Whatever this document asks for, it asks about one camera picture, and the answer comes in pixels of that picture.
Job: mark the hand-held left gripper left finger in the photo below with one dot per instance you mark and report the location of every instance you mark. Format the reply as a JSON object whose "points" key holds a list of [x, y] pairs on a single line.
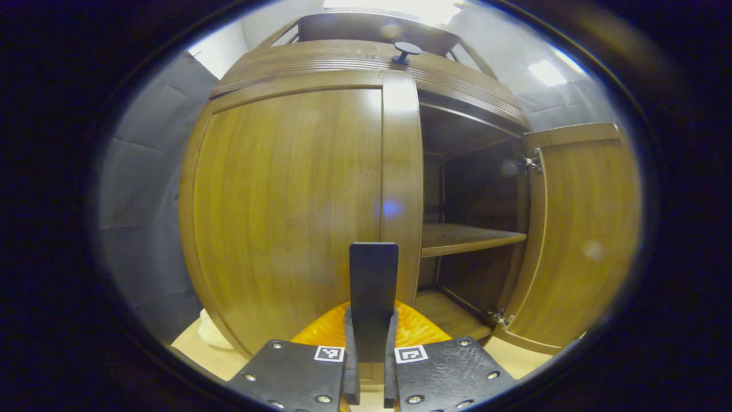
{"points": [[351, 366]]}

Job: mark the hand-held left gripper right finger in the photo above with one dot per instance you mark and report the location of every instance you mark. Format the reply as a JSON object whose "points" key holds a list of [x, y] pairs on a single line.
{"points": [[391, 366]]}

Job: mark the wooden shoe cabinet door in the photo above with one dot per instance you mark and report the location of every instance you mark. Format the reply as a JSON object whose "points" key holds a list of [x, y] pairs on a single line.
{"points": [[583, 229], [286, 217]]}

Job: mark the metal door hinge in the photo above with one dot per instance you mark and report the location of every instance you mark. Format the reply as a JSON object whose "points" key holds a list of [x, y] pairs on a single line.
{"points": [[530, 163], [500, 317]]}

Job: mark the wooden cabinet shelf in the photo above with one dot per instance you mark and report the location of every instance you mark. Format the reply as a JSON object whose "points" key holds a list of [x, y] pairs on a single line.
{"points": [[463, 237]]}

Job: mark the wooden cabinet drawer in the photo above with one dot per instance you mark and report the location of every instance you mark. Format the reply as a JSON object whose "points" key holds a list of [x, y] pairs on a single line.
{"points": [[320, 57]]}

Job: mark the cream soft object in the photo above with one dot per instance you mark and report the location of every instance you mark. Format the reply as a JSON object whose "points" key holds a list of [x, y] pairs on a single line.
{"points": [[216, 332]]}

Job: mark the black backdrop cloth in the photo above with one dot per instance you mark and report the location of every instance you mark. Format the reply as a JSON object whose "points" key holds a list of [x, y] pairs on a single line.
{"points": [[143, 217]]}

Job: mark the black round drawer knob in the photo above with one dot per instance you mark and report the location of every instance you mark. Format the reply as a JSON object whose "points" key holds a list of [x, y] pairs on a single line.
{"points": [[406, 50]]}

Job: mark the small ceiling light panel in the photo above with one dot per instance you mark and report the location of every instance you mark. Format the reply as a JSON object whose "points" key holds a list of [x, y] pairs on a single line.
{"points": [[546, 73]]}

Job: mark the large ceiling light panel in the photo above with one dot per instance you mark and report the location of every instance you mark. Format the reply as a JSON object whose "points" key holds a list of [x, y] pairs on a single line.
{"points": [[400, 8]]}

